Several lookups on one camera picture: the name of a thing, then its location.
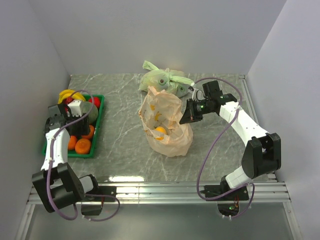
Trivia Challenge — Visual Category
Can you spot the red fake apple top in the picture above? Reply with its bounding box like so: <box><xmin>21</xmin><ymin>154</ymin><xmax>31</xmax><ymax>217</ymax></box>
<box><xmin>88</xmin><ymin>96</ymin><xmax>101</xmax><ymax>109</ymax></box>

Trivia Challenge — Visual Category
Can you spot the yellow fake banana bunch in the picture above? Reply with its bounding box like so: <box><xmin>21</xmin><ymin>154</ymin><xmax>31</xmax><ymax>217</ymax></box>
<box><xmin>57</xmin><ymin>89</ymin><xmax>86</xmax><ymax>104</ymax></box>

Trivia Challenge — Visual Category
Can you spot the aluminium mounting rail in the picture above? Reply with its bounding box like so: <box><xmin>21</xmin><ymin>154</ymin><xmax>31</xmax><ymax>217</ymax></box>
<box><xmin>26</xmin><ymin>181</ymin><xmax>291</xmax><ymax>206</ymax></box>

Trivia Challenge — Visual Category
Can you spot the fake orange mandarin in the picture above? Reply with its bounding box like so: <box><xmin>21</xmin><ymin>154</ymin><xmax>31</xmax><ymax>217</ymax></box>
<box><xmin>74</xmin><ymin>138</ymin><xmax>92</xmax><ymax>155</ymax></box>

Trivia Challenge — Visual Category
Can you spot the yellow fake lemon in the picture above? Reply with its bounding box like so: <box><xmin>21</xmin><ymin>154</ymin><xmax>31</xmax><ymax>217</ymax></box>
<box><xmin>154</xmin><ymin>126</ymin><xmax>167</xmax><ymax>135</ymax></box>

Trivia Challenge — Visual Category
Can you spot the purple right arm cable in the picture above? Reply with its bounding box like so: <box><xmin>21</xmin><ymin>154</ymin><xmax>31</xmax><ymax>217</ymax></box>
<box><xmin>189</xmin><ymin>77</ymin><xmax>256</xmax><ymax>220</ymax></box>

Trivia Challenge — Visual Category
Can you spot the green plastic fruit tray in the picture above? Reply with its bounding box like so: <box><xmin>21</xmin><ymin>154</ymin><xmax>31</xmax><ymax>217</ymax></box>
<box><xmin>42</xmin><ymin>92</ymin><xmax>105</xmax><ymax>159</ymax></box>

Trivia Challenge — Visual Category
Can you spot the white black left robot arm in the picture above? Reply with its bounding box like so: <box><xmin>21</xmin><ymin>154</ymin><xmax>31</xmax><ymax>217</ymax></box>
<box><xmin>32</xmin><ymin>100</ymin><xmax>101</xmax><ymax>213</ymax></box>

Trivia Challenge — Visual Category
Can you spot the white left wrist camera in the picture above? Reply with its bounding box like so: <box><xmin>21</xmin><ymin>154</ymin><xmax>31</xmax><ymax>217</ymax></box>
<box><xmin>67</xmin><ymin>100</ymin><xmax>83</xmax><ymax>117</ymax></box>

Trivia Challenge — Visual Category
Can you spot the green netted fake melon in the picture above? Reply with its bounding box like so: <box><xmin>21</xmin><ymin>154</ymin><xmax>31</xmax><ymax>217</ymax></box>
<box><xmin>80</xmin><ymin>101</ymin><xmax>99</xmax><ymax>125</ymax></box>

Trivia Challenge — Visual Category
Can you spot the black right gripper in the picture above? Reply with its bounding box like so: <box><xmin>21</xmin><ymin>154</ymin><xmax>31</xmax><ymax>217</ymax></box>
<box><xmin>179</xmin><ymin>98</ymin><xmax>214</xmax><ymax>125</ymax></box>

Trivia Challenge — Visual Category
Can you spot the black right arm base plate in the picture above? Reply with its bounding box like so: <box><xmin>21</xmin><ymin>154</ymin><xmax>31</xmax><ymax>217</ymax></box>
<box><xmin>204</xmin><ymin>184</ymin><xmax>250</xmax><ymax>202</ymax></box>

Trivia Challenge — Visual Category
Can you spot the fake orange in tray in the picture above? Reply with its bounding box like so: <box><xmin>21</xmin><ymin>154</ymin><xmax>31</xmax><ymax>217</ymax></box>
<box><xmin>67</xmin><ymin>135</ymin><xmax>78</xmax><ymax>151</ymax></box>

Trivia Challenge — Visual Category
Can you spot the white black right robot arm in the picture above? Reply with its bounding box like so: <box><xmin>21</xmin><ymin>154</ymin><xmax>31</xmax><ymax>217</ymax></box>
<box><xmin>179</xmin><ymin>93</ymin><xmax>282</xmax><ymax>201</ymax></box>

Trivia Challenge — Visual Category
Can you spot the orange banana-print plastic bag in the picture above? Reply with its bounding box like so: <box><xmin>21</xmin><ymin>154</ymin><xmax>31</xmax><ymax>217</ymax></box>
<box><xmin>138</xmin><ymin>86</ymin><xmax>193</xmax><ymax>158</ymax></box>

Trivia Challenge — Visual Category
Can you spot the green tied plastic bag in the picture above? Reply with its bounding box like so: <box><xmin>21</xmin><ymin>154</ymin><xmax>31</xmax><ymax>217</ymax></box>
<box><xmin>139</xmin><ymin>60</ymin><xmax>195</xmax><ymax>98</ymax></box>

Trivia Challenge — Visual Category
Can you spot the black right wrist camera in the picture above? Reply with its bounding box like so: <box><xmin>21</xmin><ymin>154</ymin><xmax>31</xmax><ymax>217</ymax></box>
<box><xmin>202</xmin><ymin>80</ymin><xmax>223</xmax><ymax>100</ymax></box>

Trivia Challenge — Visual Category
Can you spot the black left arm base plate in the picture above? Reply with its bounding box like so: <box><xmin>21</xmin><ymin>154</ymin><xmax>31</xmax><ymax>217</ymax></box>
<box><xmin>82</xmin><ymin>185</ymin><xmax>117</xmax><ymax>202</ymax></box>

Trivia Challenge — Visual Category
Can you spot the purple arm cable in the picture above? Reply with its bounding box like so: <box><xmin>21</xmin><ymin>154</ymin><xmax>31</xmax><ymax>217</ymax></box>
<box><xmin>189</xmin><ymin>77</ymin><xmax>256</xmax><ymax>220</ymax></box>
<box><xmin>46</xmin><ymin>89</ymin><xmax>121</xmax><ymax>222</ymax></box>

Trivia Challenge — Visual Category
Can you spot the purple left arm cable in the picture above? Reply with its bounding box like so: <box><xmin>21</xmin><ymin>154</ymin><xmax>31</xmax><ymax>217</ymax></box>
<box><xmin>46</xmin><ymin>89</ymin><xmax>121</xmax><ymax>222</ymax></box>

